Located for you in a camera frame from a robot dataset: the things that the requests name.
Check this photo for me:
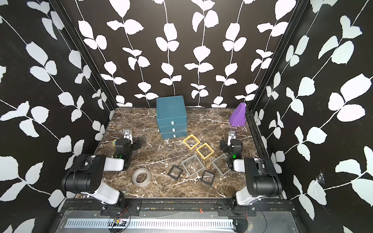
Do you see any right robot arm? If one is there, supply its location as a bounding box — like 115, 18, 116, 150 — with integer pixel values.
220, 138, 283, 207

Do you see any large grey brooch box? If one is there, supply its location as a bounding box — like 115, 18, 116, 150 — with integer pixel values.
212, 153, 231, 177
181, 154, 205, 177

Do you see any small black brooch box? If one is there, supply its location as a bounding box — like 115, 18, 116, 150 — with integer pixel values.
167, 165, 183, 181
200, 170, 215, 186

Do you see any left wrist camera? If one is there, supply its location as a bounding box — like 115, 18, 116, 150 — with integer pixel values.
123, 129, 133, 144

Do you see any teal three-drawer cabinet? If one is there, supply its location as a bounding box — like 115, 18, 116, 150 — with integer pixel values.
156, 96, 187, 140

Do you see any black front mounting rail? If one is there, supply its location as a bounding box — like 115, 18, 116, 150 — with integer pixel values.
60, 198, 297, 218

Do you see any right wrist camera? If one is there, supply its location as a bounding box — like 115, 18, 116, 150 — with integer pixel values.
227, 131, 236, 146

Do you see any white perforated cable tray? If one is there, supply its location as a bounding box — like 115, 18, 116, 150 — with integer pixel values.
63, 218, 236, 231

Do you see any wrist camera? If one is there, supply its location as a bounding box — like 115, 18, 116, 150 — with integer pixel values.
227, 131, 236, 146
123, 129, 133, 144

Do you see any yellow brooch box frame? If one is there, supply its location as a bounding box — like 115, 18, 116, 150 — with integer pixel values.
183, 134, 201, 150

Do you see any clear tape roll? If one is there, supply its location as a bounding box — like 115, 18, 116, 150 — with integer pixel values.
132, 168, 151, 187

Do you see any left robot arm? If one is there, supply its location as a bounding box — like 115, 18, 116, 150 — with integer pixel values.
61, 136, 141, 208

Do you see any purple wedge block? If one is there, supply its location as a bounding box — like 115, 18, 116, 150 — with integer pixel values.
229, 103, 246, 127

